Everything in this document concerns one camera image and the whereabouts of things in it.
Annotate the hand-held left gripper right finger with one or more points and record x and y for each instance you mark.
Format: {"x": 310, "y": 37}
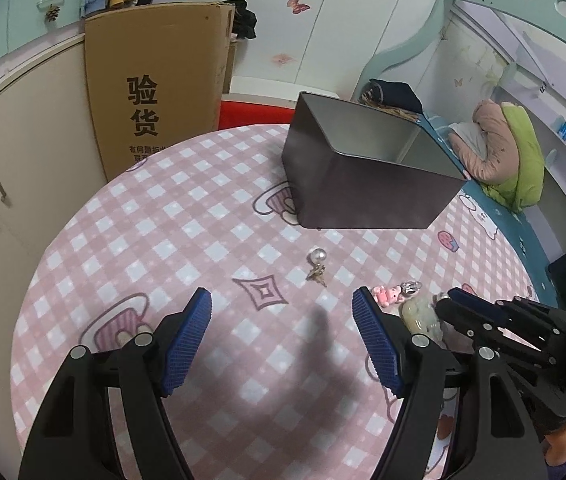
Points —
{"x": 378, "y": 345}

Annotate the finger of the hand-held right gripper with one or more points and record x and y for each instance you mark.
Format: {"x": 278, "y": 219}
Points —
{"x": 458, "y": 317}
{"x": 468, "y": 302}

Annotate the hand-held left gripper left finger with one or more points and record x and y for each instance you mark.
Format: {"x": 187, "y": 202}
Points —
{"x": 188, "y": 345}

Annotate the pale green jade pendant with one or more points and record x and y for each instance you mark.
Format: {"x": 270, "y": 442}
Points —
{"x": 420, "y": 315}

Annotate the pink figure charm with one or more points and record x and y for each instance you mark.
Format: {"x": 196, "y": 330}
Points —
{"x": 385, "y": 296}

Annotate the silver charm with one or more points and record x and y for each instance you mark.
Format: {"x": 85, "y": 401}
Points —
{"x": 410, "y": 287}

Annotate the pearl key charm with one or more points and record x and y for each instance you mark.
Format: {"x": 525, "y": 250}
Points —
{"x": 319, "y": 256}

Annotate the grey metal tin box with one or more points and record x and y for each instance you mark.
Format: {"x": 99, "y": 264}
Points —
{"x": 373, "y": 195}

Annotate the pink checked cartoon tablecloth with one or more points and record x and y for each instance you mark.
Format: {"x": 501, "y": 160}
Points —
{"x": 163, "y": 220}

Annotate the pink and green bedding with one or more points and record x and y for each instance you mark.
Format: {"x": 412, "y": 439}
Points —
{"x": 528, "y": 160}

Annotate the white pillow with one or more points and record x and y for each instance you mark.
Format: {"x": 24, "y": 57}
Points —
{"x": 465, "y": 137}

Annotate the pink body pillow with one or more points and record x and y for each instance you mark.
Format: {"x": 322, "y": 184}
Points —
{"x": 493, "y": 130}

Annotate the folded tan clothes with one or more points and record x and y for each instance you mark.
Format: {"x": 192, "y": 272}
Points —
{"x": 400, "y": 110}

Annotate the lilac bedside shelf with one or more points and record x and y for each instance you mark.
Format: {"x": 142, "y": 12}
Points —
{"x": 553, "y": 105}

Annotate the folded dark clothes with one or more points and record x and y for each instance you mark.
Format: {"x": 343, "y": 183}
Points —
{"x": 398, "y": 92}

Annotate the red bench with white top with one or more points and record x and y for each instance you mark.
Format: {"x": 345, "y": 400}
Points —
{"x": 253, "y": 112}

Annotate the cream low cabinet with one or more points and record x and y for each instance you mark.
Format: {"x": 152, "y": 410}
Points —
{"x": 13, "y": 160}

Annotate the large brown cardboard box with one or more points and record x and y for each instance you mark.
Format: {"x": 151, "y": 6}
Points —
{"x": 163, "y": 60}

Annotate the black clothes pile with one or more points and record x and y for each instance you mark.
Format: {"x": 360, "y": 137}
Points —
{"x": 245, "y": 20}

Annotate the pink butterfly sticker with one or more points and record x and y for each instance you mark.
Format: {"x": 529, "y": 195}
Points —
{"x": 298, "y": 2}

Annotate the pine cone ornament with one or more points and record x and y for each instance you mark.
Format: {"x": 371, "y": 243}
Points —
{"x": 52, "y": 13}

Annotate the teal bunk bed frame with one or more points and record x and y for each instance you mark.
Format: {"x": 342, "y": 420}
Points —
{"x": 413, "y": 45}

